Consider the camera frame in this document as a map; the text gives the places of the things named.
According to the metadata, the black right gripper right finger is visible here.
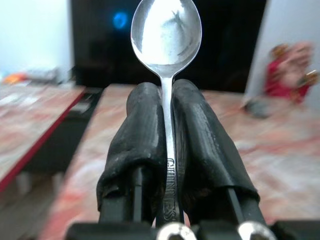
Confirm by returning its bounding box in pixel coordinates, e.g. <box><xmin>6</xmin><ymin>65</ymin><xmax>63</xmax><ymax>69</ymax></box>
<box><xmin>170</xmin><ymin>78</ymin><xmax>266</xmax><ymax>223</ymax></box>

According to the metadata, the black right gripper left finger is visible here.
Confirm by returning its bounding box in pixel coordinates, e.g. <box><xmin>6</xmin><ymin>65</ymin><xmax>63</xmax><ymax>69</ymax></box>
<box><xmin>96</xmin><ymin>82</ymin><xmax>168</xmax><ymax>224</ymax></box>

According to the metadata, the silver metal spoon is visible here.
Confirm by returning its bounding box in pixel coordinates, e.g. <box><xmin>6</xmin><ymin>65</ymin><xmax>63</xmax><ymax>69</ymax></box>
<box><xmin>130</xmin><ymin>0</ymin><xmax>202</xmax><ymax>223</ymax></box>

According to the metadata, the grey flat object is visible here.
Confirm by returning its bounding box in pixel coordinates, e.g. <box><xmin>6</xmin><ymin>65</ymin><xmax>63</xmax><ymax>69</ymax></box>
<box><xmin>243</xmin><ymin>97</ymin><xmax>275</xmax><ymax>119</ymax></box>

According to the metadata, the large black television screen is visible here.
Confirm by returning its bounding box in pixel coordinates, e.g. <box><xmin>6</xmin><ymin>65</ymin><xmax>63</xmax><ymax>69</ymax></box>
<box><xmin>69</xmin><ymin>0</ymin><xmax>267</xmax><ymax>90</ymax></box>

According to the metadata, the low table with red edge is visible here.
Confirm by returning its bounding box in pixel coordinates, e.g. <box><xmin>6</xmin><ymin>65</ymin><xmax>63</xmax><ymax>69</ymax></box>
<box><xmin>0</xmin><ymin>83</ymin><xmax>103</xmax><ymax>196</ymax></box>

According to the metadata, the red and gold figurine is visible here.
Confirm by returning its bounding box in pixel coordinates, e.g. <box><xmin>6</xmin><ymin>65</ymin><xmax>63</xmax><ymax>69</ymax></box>
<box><xmin>264</xmin><ymin>42</ymin><xmax>320</xmax><ymax>104</ymax></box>

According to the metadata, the orange packet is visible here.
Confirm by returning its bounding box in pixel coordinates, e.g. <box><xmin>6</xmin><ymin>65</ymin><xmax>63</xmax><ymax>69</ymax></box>
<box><xmin>1</xmin><ymin>72</ymin><xmax>28</xmax><ymax>85</ymax></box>

